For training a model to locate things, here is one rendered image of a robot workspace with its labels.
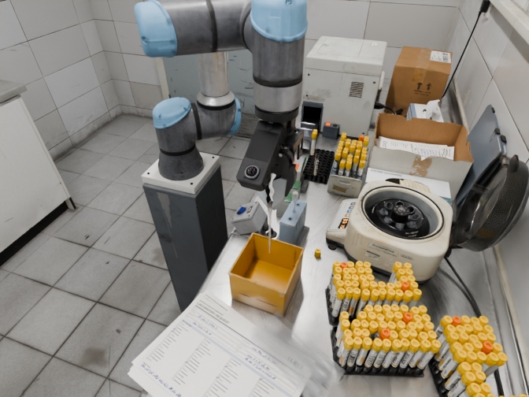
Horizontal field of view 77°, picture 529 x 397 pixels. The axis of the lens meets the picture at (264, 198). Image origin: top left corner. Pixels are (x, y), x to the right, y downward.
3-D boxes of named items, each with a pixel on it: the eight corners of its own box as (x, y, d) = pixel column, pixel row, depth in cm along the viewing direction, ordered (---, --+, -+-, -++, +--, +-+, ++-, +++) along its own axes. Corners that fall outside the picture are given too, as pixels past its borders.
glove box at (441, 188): (364, 184, 111) (369, 161, 105) (441, 199, 105) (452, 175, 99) (359, 208, 102) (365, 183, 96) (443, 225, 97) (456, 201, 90)
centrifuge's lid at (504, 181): (505, 131, 72) (546, 145, 70) (448, 210, 90) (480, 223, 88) (508, 186, 58) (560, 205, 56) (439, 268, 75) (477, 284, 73)
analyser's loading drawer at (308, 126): (305, 121, 141) (305, 110, 137) (319, 124, 139) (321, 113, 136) (292, 146, 126) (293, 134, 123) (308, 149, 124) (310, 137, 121)
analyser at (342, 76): (313, 102, 160) (320, 35, 140) (372, 110, 153) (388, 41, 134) (297, 132, 138) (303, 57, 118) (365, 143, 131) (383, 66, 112)
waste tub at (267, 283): (253, 257, 88) (252, 231, 81) (301, 274, 84) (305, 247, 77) (230, 299, 78) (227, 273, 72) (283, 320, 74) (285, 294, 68)
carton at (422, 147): (369, 146, 129) (378, 110, 119) (449, 160, 122) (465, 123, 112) (362, 183, 111) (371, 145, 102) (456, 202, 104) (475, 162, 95)
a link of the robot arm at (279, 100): (293, 90, 47) (241, 82, 49) (291, 120, 50) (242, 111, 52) (308, 72, 52) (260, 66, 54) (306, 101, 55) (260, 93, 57)
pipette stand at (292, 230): (286, 222, 98) (288, 196, 91) (309, 229, 95) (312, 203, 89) (273, 246, 91) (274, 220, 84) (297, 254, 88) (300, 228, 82)
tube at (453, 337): (429, 363, 67) (448, 336, 60) (430, 356, 68) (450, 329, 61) (438, 369, 66) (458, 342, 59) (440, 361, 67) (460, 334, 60)
